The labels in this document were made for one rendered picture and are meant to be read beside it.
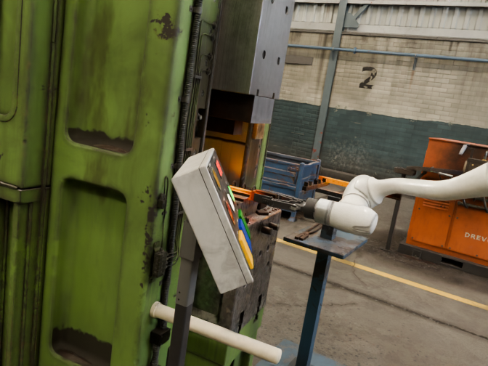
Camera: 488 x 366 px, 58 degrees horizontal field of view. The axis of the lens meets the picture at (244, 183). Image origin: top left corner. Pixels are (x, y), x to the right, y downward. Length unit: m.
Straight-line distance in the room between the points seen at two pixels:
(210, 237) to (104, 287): 0.76
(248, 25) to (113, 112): 0.53
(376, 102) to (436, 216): 4.64
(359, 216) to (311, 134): 8.14
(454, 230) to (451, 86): 4.50
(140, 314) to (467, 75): 8.10
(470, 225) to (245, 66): 3.78
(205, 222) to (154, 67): 0.58
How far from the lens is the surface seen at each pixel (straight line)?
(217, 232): 0.95
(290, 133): 9.85
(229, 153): 1.96
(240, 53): 1.51
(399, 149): 9.10
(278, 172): 5.35
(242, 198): 1.62
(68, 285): 1.75
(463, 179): 1.42
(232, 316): 1.67
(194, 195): 0.93
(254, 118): 1.56
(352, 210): 1.54
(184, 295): 1.18
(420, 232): 5.01
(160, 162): 1.34
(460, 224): 4.95
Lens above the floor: 1.35
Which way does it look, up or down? 11 degrees down
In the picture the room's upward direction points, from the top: 9 degrees clockwise
